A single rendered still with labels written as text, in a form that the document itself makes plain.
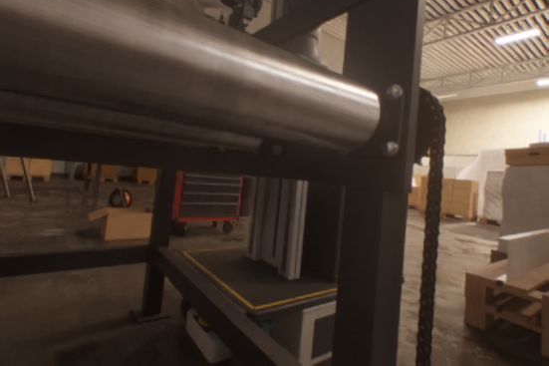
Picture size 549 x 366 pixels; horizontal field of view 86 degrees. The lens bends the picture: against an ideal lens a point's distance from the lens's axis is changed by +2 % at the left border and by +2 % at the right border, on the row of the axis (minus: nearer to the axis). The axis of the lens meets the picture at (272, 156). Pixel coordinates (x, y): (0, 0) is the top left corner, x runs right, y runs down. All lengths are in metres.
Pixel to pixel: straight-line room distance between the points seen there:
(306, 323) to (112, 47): 1.06
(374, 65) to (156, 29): 0.41
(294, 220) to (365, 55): 0.81
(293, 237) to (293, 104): 0.96
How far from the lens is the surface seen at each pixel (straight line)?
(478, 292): 2.15
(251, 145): 0.68
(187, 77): 0.29
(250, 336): 0.86
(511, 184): 4.04
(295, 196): 1.24
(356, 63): 0.62
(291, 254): 1.28
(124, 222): 3.08
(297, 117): 0.36
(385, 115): 0.51
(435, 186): 0.55
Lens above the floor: 0.75
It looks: 3 degrees up
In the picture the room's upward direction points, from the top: 6 degrees clockwise
